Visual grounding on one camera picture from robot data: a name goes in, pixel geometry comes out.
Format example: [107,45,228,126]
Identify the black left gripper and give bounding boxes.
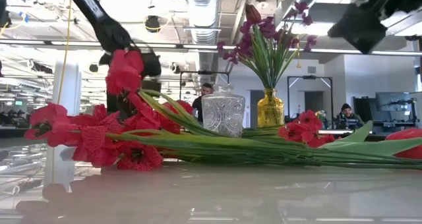
[98,47,162,79]

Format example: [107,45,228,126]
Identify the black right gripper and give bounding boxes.
[328,3,388,55]

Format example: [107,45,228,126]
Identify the red blossom spray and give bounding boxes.
[278,110,336,149]
[104,48,284,138]
[23,101,422,172]

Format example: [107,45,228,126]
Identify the clear cut glass vase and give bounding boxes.
[200,83,247,138]

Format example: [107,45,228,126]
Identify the purple blossom spray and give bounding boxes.
[216,1,318,90]

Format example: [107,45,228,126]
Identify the dark red tulip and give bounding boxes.
[245,3,273,89]

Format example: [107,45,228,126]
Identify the yellow glass bottle vase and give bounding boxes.
[256,88,285,128]

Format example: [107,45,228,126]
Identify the person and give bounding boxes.
[334,103,365,130]
[192,82,214,125]

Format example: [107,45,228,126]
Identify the grey computer monitor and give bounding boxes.
[375,91,413,113]

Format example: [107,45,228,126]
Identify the white square pillar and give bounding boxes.
[52,59,82,111]

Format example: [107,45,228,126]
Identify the black ceiling camera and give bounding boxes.
[144,15,162,33]

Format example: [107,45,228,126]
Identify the tall black metal frame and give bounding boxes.
[286,74,334,121]

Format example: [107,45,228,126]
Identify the silver ventilation duct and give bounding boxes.
[183,0,222,83]

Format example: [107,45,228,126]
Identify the yellow hanging cable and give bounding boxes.
[57,0,73,105]

